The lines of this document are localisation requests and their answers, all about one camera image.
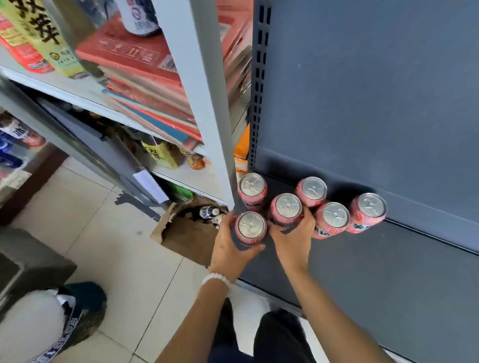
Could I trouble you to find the person's left hand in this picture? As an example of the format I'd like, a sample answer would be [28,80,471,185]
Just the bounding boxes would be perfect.
[209,210,266,283]

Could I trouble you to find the person's right hand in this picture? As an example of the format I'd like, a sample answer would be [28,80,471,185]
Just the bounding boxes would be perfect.
[267,205,317,276]

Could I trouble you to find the pink printed soda can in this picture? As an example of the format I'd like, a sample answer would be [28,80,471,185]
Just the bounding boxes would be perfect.
[312,201,351,240]
[295,177,328,208]
[235,211,268,247]
[238,173,268,212]
[269,192,303,229]
[345,192,388,235]

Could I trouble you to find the grey metal shelf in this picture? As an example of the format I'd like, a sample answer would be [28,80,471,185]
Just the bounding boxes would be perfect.
[234,0,479,363]

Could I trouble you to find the person's left forearm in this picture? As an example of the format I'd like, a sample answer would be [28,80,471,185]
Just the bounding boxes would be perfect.
[155,280,229,363]

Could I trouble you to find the person's right forearm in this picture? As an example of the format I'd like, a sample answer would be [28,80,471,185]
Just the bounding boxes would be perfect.
[286,269,396,363]

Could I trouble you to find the brown cardboard box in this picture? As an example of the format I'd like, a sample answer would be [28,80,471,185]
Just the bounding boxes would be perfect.
[150,196,229,267]

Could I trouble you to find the green packet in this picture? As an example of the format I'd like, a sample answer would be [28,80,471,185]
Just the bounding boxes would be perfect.
[170,183,195,201]

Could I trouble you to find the navy blue shirt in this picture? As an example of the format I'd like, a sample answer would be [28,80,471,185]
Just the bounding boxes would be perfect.
[208,346,259,363]

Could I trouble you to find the white paper sheet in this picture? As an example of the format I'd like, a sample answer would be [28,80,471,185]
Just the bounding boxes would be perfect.
[133,170,170,204]

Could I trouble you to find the dark teal bin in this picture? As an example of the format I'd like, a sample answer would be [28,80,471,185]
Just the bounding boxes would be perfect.
[56,281,107,352]

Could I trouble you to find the black plastic crate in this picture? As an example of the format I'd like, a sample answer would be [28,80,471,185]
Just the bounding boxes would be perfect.
[0,228,77,322]

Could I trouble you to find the row of assorted bottles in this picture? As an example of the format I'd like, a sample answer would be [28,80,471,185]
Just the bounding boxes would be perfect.
[0,112,47,169]

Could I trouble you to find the dark bottle white blue label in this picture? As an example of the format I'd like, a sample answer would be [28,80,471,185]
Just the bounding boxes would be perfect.
[114,0,164,38]

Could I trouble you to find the red drink carton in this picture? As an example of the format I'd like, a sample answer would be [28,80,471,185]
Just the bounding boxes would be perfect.
[0,14,55,74]

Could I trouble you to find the yellow green drink carton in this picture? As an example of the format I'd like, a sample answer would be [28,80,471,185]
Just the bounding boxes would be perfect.
[0,0,89,79]

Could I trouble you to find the white bead bracelet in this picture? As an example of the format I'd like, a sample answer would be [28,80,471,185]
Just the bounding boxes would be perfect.
[202,272,232,289]

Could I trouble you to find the black metal bracket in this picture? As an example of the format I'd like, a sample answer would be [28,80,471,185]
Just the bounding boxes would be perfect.
[114,192,162,221]

